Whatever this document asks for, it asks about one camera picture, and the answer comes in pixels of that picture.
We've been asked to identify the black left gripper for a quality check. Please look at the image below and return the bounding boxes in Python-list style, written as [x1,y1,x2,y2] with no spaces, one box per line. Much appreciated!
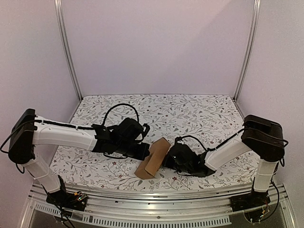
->
[115,141,150,162]

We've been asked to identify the aluminium frame post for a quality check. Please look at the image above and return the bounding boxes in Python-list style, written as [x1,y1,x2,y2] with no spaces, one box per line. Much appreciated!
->
[54,0,83,101]
[233,0,261,102]

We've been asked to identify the aluminium front rail frame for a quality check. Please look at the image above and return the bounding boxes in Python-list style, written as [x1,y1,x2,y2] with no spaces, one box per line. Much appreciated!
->
[20,184,296,228]

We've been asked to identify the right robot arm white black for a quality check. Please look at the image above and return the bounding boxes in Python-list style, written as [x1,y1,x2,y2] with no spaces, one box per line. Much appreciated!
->
[162,114,289,207]

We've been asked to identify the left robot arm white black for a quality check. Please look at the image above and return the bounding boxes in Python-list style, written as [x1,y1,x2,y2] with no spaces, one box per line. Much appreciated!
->
[4,109,150,206]

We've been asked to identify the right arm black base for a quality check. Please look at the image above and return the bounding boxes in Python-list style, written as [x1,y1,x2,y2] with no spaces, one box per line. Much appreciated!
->
[229,189,271,212]

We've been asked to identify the brown cardboard paper box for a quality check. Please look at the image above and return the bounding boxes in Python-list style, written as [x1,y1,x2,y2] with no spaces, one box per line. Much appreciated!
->
[134,137,171,180]

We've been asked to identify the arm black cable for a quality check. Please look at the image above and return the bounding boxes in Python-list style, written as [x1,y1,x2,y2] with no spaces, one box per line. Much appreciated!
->
[103,103,140,126]
[174,129,289,152]

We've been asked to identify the floral patterned table mat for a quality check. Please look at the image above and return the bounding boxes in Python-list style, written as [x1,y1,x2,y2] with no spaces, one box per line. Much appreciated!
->
[50,95,258,191]

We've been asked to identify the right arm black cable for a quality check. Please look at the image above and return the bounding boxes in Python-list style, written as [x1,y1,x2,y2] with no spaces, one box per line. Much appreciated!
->
[174,129,289,152]

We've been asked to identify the right aluminium frame post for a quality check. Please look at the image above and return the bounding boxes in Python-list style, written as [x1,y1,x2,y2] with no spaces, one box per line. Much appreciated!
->
[233,0,261,102]

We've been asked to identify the left aluminium frame post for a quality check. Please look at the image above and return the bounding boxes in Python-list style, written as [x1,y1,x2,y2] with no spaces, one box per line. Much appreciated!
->
[54,0,83,101]

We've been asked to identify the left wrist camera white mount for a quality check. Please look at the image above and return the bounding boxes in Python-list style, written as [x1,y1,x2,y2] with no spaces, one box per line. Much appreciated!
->
[141,123,150,138]

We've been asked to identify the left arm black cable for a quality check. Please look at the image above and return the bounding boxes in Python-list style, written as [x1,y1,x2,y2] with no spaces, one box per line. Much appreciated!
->
[103,103,140,126]

